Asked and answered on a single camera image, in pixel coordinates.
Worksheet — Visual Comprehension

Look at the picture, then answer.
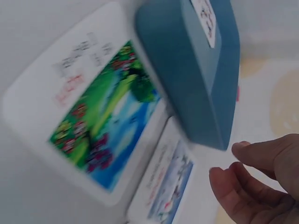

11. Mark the blue box with white label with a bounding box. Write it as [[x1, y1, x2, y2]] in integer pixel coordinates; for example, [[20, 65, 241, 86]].
[[135, 0, 241, 151]]

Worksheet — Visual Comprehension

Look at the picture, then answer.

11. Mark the small white box, pale picture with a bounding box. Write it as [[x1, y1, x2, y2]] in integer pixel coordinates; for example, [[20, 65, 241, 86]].
[[127, 116, 231, 224]]

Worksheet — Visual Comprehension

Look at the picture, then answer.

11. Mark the person's right hand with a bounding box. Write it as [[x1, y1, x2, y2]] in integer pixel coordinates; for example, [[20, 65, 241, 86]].
[[208, 133, 299, 224]]

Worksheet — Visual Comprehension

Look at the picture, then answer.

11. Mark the large white box, green picture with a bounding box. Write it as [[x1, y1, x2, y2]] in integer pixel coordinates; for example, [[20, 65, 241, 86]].
[[1, 1, 172, 206]]

